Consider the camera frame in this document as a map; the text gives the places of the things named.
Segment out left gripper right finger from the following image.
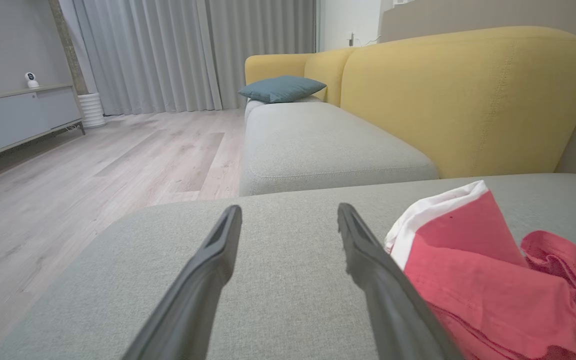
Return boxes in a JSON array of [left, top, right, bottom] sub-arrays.
[[337, 202, 464, 360]]

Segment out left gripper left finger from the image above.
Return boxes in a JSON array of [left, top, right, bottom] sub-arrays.
[[120, 205, 243, 360]]

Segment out red shirt with white sleeves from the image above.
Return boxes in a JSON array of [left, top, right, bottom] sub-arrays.
[[384, 180, 576, 360]]

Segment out red shorts with white stripe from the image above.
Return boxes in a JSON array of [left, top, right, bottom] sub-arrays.
[[520, 230, 576, 360]]

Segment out large grey sofa seat cushion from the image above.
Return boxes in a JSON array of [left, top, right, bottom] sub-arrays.
[[0, 173, 576, 360]]

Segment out narrow grey sofa seat cushion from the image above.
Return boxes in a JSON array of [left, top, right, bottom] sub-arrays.
[[239, 101, 440, 197]]

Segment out small grey sofa seat cushion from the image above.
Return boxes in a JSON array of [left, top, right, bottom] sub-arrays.
[[244, 96, 325, 122]]

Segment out white ribbed cylinder appliance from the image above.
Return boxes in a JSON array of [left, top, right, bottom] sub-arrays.
[[77, 92, 107, 129]]

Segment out wide yellow sofa backrest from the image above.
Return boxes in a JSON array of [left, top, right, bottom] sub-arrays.
[[340, 26, 576, 179]]

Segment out teal throw pillow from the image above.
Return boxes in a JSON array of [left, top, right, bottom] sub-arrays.
[[238, 75, 327, 105]]

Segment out narrow yellow sofa backrest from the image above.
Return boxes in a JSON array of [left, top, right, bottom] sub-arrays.
[[244, 52, 315, 87], [304, 47, 358, 107]]

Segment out grey low media cabinet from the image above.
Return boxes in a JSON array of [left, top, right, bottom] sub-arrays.
[[0, 82, 87, 168]]

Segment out light grey curtain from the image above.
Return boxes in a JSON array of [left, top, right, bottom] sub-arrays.
[[59, 0, 223, 117]]

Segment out brown stone pillar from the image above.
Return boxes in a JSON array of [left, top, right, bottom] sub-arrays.
[[48, 0, 89, 96]]

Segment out dark grey curtain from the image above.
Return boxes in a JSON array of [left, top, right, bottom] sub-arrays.
[[204, 0, 317, 110]]

